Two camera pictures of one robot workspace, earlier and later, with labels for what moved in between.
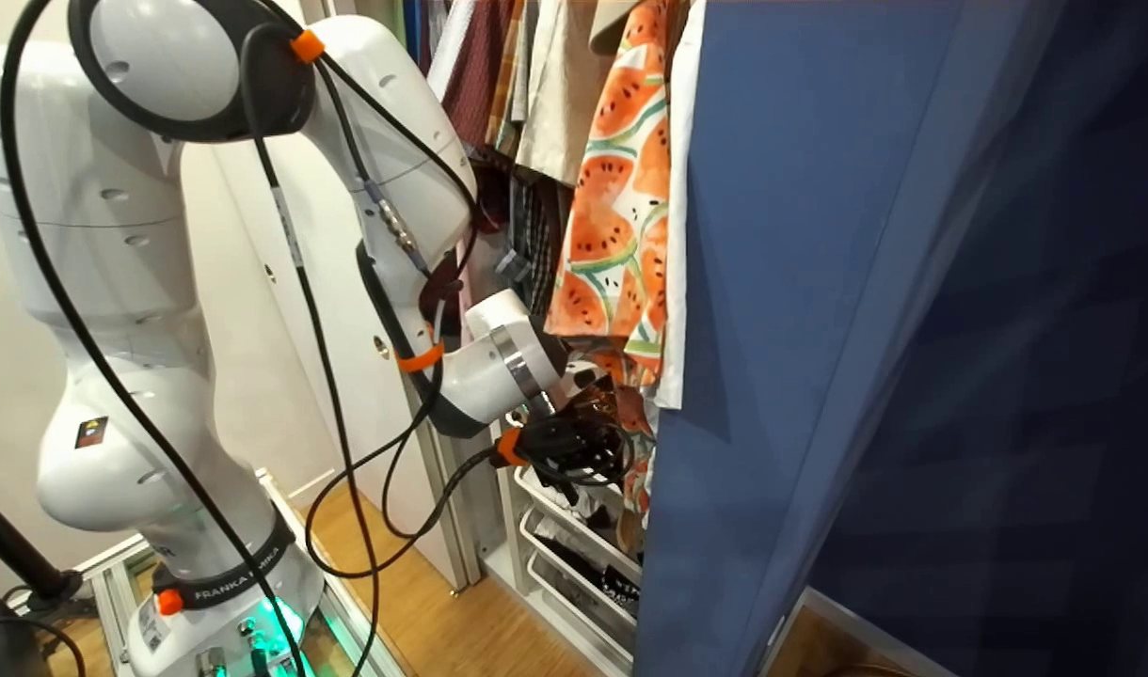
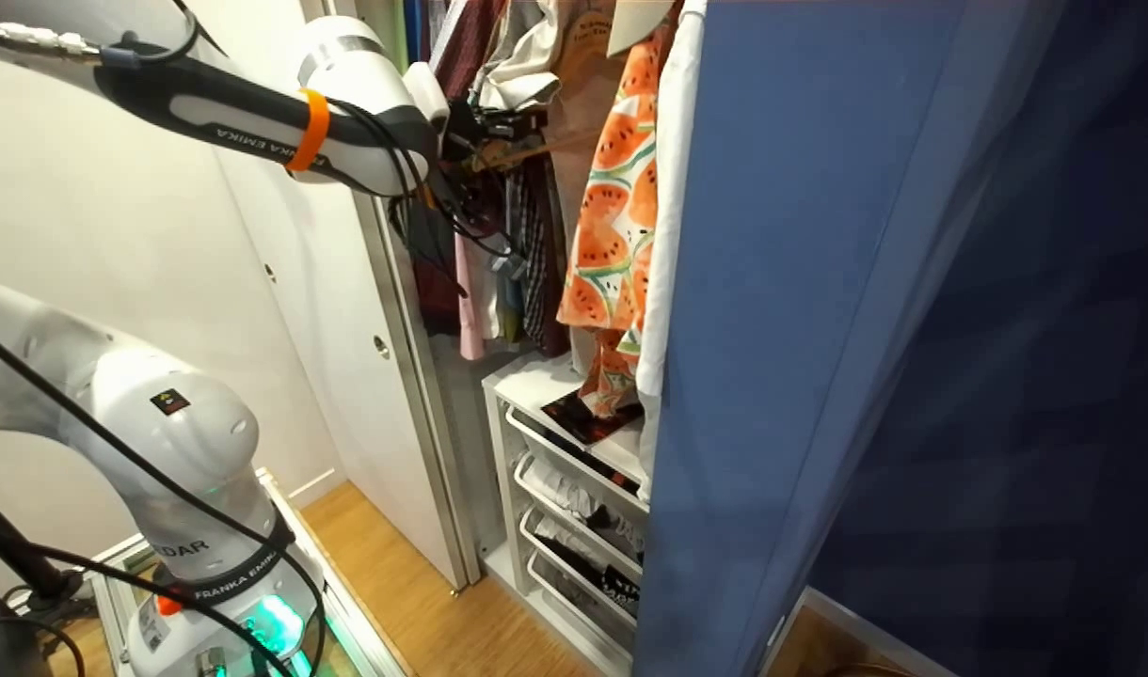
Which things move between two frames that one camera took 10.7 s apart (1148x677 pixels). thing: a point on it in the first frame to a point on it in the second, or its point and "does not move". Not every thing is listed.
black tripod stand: (6, 541) does not move
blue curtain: (928, 338) does not move
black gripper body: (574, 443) to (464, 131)
